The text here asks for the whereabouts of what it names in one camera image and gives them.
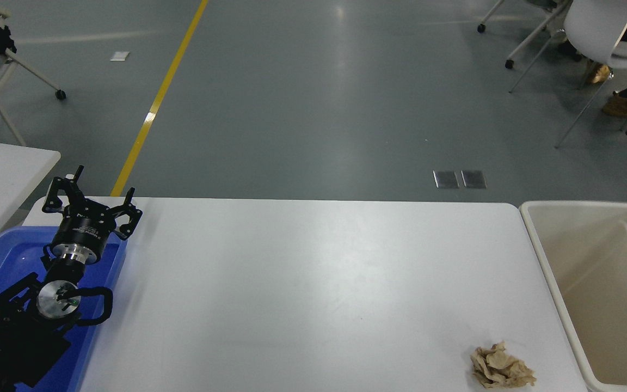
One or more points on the wheeled chair white legs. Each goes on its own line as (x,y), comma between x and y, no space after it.
(530,38)

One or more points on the white shell chair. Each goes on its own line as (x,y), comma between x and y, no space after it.
(596,27)

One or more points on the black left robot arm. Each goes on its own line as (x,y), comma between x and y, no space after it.
(8,348)

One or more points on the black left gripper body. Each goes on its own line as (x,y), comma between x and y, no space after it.
(83,231)

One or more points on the blue plastic tray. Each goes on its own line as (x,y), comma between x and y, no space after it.
(3,256)

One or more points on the large pale plastic bin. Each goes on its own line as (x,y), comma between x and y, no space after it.
(591,283)

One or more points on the crumpled tan paper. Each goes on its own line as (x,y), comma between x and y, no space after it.
(500,369)

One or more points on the metal floor plate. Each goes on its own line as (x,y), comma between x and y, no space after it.
(446,179)
(473,179)

